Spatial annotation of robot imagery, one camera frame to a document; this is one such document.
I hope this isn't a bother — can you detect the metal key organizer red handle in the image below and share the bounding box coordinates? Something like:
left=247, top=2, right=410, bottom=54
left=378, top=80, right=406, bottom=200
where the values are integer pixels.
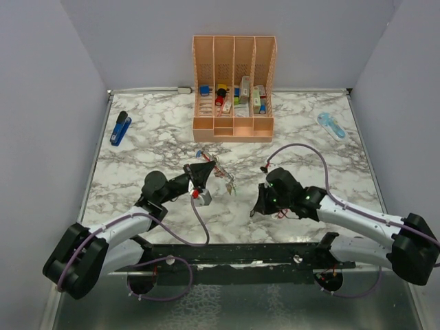
left=197, top=148, right=237, bottom=195

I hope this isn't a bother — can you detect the blue stapler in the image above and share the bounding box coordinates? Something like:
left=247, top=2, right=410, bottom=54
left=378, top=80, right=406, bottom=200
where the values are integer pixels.
left=109, top=111, right=132, bottom=146

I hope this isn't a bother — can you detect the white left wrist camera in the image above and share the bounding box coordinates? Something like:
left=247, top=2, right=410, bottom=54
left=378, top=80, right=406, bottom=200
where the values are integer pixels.
left=190, top=188, right=212, bottom=207

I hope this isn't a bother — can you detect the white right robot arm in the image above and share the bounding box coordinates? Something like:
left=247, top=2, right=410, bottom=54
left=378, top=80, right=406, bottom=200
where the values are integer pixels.
left=251, top=166, right=439, bottom=286

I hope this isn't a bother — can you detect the green white box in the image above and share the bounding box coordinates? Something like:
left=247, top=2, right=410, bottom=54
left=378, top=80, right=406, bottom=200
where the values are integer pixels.
left=252, top=85, right=267, bottom=115

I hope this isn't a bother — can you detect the red tag with key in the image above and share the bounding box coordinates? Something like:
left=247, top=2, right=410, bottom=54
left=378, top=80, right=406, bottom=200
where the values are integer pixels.
left=271, top=210, right=288, bottom=219

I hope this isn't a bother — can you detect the peach plastic desk organizer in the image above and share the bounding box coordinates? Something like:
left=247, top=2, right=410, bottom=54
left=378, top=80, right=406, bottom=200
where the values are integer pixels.
left=192, top=35, right=277, bottom=142

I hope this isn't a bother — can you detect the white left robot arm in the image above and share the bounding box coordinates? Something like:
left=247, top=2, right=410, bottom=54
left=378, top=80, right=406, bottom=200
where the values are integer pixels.
left=42, top=161, right=216, bottom=299

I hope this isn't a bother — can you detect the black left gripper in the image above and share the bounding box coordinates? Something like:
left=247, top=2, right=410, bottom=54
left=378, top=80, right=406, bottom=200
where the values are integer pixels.
left=159, top=161, right=216, bottom=205

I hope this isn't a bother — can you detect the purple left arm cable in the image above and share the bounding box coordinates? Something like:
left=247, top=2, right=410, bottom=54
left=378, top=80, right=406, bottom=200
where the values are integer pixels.
left=56, top=192, right=210, bottom=303

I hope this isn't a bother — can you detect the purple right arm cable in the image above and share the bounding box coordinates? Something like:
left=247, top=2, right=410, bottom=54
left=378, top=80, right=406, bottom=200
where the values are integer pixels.
left=261, top=143, right=440, bottom=298

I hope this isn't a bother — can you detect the blue packaged correction tape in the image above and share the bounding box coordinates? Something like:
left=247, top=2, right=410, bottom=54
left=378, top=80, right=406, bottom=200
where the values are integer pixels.
left=317, top=112, right=347, bottom=142

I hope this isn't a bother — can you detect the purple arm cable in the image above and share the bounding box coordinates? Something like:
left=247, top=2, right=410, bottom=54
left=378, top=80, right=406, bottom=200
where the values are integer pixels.
left=56, top=192, right=210, bottom=303
left=261, top=143, right=440, bottom=298

